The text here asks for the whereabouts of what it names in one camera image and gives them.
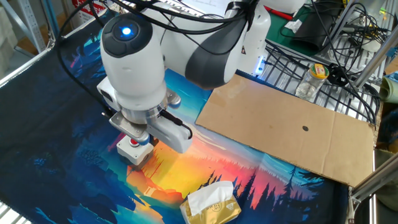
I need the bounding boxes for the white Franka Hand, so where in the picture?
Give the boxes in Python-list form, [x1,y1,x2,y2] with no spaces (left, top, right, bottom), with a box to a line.
[96,77,193,154]

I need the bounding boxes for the white box with red button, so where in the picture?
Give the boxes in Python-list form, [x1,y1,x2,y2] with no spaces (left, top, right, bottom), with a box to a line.
[116,135,155,166]

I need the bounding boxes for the gold tissue pack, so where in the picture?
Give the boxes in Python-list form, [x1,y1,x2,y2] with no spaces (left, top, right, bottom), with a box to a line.
[179,180,243,224]

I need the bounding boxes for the sunset forest printed cloth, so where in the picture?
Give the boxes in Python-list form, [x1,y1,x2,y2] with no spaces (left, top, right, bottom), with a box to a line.
[0,8,351,224]

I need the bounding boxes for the brown cardboard sheet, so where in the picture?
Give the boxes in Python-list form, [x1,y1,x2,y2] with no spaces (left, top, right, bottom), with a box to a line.
[195,73,376,188]

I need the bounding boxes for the red and white sign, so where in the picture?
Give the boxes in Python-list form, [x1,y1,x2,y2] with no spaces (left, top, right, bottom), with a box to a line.
[71,0,107,25]

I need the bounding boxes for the blue steel pole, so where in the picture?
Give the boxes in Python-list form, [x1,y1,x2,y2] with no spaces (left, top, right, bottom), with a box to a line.
[41,0,63,43]

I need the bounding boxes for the green cutting mat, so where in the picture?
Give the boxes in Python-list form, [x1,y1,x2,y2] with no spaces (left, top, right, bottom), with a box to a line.
[267,6,330,57]

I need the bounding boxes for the glass jar with yellow lid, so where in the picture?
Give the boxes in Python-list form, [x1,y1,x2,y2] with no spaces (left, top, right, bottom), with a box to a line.
[294,63,330,102]

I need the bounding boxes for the grey perforated steel strut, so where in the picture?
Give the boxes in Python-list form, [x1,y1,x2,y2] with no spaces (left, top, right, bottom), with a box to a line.
[0,0,47,54]

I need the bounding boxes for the red marker pen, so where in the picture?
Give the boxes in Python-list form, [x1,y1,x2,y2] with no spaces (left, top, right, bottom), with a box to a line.
[264,5,294,21]

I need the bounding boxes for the white paper scrap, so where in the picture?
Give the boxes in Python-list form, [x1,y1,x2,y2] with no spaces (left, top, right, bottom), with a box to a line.
[284,19,303,34]

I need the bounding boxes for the black pouch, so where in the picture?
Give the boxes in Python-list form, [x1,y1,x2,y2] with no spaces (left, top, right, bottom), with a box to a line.
[292,9,335,52]

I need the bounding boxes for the black plastic connector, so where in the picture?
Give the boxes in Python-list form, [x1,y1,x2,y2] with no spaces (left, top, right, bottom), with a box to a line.
[326,63,349,87]

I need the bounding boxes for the green fabric roll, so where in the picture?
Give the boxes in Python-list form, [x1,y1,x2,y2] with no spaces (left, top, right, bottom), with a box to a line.
[378,76,398,104]

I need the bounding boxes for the black plug cable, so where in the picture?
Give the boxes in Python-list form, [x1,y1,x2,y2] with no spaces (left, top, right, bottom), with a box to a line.
[160,110,193,139]

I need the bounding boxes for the silver mount bracket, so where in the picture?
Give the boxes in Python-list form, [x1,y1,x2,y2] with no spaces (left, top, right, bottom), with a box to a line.
[108,111,150,146]

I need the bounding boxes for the black cables along arm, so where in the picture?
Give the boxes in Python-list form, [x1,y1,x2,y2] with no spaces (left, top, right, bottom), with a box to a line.
[90,0,261,57]

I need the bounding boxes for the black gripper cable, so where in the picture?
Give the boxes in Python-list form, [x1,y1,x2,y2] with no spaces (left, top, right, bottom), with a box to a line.
[55,0,114,118]

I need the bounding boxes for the black cable tangle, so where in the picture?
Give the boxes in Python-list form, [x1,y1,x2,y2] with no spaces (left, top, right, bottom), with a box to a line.
[264,0,392,125]

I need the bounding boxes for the aluminium profile post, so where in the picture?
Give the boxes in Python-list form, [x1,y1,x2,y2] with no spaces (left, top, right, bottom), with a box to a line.
[348,152,398,203]
[351,30,398,91]

